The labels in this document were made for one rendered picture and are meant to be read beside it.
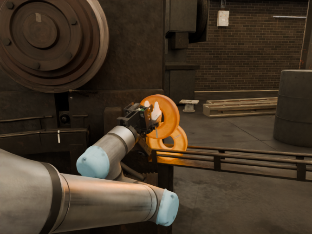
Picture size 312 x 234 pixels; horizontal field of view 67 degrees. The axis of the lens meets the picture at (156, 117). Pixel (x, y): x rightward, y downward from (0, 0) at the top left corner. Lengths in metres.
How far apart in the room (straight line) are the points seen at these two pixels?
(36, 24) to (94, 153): 0.58
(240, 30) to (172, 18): 3.27
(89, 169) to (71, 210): 0.23
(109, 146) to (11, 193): 0.33
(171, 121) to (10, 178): 0.58
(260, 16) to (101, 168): 7.98
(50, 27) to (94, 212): 0.74
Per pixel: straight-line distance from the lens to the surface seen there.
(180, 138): 0.88
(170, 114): 0.77
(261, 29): 8.31
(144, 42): 1.18
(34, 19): 0.99
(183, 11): 5.31
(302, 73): 3.14
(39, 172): 0.29
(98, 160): 0.54
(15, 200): 0.27
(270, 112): 4.94
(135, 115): 0.65
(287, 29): 8.78
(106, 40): 1.02
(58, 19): 0.98
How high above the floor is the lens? 1.02
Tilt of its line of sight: 14 degrees down
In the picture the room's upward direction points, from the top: straight up
